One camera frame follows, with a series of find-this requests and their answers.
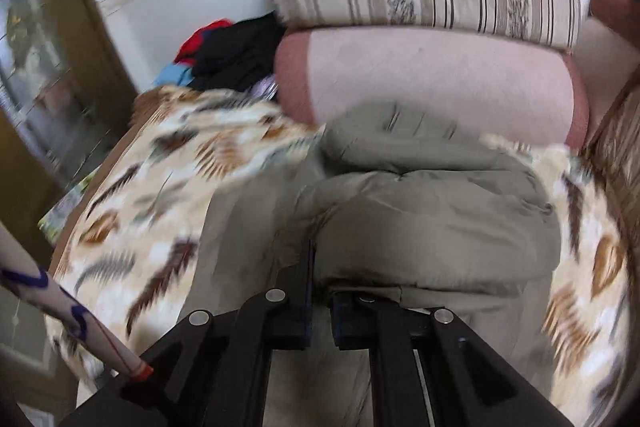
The light blue garment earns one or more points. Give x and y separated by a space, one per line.
175 74

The person's sleeved left forearm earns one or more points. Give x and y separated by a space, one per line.
65 302

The red garment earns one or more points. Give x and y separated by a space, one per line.
202 39

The wooden cabinet with glass door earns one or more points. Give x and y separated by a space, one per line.
45 77

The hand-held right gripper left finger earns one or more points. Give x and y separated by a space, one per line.
306 279

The leaf print blanket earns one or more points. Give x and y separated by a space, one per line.
165 207

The black garment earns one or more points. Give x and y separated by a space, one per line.
235 54

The pink sofa cushion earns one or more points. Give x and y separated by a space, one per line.
430 82

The olive green padded jacket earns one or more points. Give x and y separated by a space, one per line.
400 207

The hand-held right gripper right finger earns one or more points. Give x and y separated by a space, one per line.
341 314

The brown patterned sofa armrest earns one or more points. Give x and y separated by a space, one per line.
617 142

